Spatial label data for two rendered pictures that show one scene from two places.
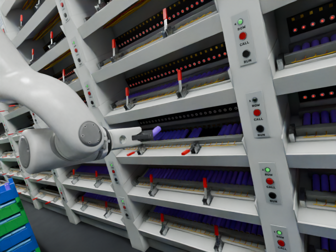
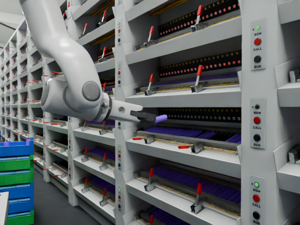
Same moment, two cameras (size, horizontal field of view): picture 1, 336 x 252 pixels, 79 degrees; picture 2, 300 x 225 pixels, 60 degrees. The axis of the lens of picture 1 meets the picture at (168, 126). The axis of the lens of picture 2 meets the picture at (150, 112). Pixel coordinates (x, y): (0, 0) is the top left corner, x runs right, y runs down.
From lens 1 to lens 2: 24 cm
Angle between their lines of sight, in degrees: 17
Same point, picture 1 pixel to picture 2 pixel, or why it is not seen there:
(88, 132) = (90, 89)
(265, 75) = (271, 84)
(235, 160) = (229, 168)
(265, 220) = not seen: outside the picture
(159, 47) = (186, 40)
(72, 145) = (75, 95)
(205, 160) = (202, 162)
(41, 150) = (55, 94)
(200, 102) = (210, 100)
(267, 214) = not seen: outside the picture
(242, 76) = (250, 81)
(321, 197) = not seen: outside the picture
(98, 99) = (125, 80)
